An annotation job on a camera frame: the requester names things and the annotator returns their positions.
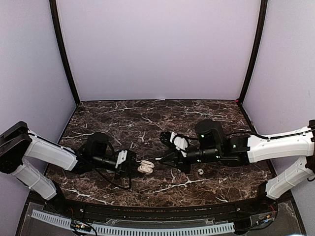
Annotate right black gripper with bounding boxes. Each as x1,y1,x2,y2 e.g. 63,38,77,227
158,145,221,175

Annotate beige earbud charging case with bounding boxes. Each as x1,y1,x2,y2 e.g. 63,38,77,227
137,160,155,175

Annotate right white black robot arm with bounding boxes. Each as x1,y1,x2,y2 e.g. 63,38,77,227
157,119,315,213

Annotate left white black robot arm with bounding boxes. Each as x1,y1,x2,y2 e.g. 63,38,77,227
0,121,152,214

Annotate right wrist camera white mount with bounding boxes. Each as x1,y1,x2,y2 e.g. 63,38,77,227
170,132,189,157

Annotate black front table rail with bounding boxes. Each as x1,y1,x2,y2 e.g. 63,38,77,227
65,199,263,221

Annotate white slotted cable duct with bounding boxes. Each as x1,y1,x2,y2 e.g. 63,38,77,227
31,210,235,236

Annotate right black frame post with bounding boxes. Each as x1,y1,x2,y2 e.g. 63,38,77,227
238,0,268,106

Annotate black frame post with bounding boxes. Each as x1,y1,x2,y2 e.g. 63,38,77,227
49,0,81,106
238,0,268,106

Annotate left black frame post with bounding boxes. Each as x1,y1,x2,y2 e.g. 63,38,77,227
49,0,81,106

